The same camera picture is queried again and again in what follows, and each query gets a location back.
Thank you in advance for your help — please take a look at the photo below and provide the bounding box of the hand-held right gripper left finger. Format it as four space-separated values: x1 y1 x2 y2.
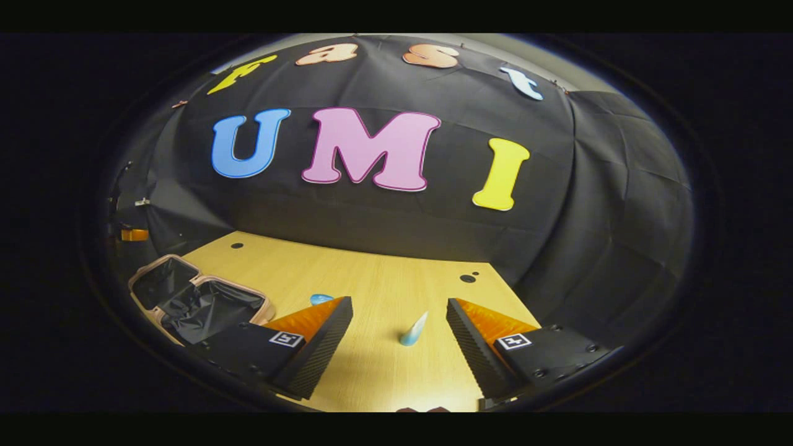
189 296 354 401

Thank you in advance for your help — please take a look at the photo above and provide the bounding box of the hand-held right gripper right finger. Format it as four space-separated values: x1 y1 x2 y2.
446 298 621 404

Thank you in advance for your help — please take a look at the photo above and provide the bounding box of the light blue skincare tube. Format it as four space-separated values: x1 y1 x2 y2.
399 310 430 347

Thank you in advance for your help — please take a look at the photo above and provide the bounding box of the pink suitcase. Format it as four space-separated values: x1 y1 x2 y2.
128 254 277 346

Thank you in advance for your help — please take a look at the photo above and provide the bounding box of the black backdrop cloth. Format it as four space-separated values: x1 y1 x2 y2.
112 34 694 348

